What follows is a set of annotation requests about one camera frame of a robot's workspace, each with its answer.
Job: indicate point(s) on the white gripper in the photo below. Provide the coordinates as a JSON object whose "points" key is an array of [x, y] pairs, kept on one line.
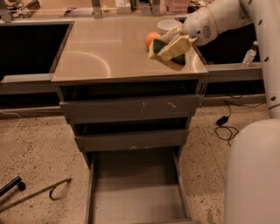
{"points": [[199, 29]]}

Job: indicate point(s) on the green yellow sponge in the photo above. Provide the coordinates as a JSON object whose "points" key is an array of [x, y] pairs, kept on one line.
{"points": [[156, 46]]}

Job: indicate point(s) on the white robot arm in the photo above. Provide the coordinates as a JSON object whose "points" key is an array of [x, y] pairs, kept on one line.
{"points": [[252, 193]]}

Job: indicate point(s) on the top grey drawer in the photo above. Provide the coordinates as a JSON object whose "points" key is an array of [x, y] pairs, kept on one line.
{"points": [[130, 109]]}

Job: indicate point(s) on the grey drawer cabinet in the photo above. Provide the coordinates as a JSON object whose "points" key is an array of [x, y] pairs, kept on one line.
{"points": [[107, 59]]}

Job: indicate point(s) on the middle grey drawer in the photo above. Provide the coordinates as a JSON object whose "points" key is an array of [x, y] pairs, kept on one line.
{"points": [[132, 140]]}

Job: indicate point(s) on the bottom grey open drawer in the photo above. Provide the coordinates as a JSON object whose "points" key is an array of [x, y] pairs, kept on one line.
{"points": [[136, 187]]}

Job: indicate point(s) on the white bowl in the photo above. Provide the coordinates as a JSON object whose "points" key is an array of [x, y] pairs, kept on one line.
{"points": [[165, 26]]}

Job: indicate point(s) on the orange fruit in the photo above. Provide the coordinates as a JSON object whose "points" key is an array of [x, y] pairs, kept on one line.
{"points": [[150, 37]]}

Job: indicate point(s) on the clear plastic water bottle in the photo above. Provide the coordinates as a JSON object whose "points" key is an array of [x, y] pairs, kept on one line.
{"points": [[250, 55]]}

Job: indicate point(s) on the metal rod with hook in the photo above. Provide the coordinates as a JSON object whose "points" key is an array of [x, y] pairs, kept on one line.
{"points": [[49, 189]]}

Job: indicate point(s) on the black caster leg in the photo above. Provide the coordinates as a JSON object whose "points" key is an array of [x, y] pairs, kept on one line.
{"points": [[17, 181]]}

